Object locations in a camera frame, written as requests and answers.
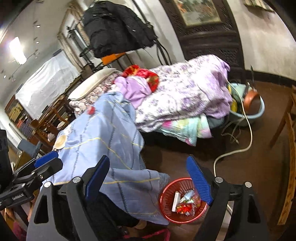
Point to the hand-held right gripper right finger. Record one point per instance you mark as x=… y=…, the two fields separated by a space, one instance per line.
x=200 y=180

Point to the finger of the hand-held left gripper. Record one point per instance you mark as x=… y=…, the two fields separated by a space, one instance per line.
x=46 y=171
x=46 y=159

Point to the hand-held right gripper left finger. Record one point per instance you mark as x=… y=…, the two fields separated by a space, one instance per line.
x=97 y=179

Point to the silver and blue wrapper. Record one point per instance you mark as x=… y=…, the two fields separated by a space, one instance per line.
x=188 y=196

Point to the white and red wrapper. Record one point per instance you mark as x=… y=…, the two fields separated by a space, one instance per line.
x=197 y=200

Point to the round beige object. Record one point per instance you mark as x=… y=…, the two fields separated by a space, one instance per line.
x=61 y=140

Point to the white packet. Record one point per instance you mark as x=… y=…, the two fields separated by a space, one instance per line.
x=176 y=201

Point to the red and silver wrapper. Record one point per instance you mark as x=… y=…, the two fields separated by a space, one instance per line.
x=185 y=209

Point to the red plastic basket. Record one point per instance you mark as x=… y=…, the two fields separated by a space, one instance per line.
x=166 y=204

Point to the grey chair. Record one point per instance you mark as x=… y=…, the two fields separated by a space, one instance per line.
x=29 y=148

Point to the wooden table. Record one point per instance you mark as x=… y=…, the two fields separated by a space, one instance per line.
x=53 y=120

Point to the light blue checked blanket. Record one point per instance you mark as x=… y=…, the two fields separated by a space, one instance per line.
x=104 y=139

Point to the wooden bookshelf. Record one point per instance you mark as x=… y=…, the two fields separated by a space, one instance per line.
x=18 y=118

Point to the pastel tie-dye bedding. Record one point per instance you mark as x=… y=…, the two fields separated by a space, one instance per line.
x=185 y=129

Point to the small red object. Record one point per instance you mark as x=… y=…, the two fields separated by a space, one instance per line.
x=90 y=110

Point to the white lace cloth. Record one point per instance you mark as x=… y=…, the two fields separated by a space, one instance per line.
x=46 y=85

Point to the dark floral bedsheet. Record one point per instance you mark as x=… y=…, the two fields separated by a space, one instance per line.
x=92 y=97

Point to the yellow item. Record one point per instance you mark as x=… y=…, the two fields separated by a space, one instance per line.
x=234 y=105

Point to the cream pillow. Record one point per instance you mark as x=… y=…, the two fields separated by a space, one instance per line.
x=92 y=84

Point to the purple floral quilt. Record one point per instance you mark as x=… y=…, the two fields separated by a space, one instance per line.
x=185 y=92

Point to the light blue plastic basin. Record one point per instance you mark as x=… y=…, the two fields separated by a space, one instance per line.
x=260 y=111

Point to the copper pan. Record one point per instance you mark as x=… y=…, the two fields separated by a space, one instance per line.
x=252 y=102

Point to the plain lilac cloth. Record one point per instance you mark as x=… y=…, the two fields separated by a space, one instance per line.
x=134 y=92

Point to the wooden chair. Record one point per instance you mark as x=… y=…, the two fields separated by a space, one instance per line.
x=288 y=139

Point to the ceiling light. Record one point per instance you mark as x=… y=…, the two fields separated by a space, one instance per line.
x=18 y=51

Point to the red patterned cloth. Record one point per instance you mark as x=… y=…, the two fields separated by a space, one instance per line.
x=148 y=76

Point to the beige curtain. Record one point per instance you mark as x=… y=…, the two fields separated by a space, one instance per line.
x=69 y=41

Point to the orange board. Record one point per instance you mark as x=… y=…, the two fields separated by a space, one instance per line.
x=113 y=58

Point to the carved dark wooden screen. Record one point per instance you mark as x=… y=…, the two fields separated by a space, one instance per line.
x=208 y=41

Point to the black padded jacket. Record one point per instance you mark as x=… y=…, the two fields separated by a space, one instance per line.
x=115 y=27

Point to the framed landscape painting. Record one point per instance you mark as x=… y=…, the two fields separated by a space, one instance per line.
x=198 y=11

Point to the wall picture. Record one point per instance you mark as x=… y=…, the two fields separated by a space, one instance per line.
x=259 y=3

